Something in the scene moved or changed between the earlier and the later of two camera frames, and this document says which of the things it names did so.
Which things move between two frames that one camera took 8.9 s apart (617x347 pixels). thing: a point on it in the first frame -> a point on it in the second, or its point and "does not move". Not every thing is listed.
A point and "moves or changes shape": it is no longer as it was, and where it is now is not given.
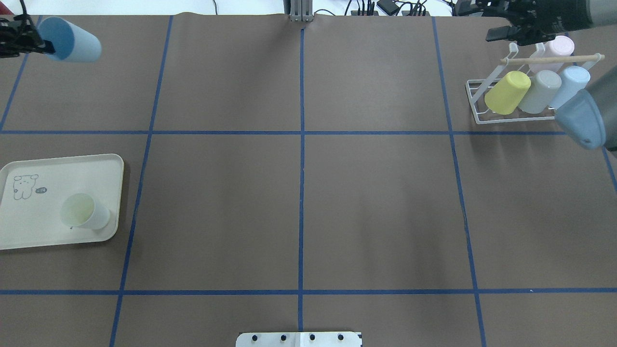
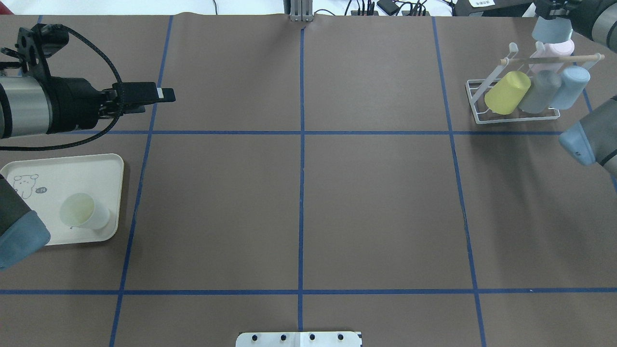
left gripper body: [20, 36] -> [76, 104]
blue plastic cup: [71, 43] moves or changes shape
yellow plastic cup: [505, 95] does not move
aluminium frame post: [301, 10] does not move
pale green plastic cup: [80, 210] does not move
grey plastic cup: [543, 87] does not move
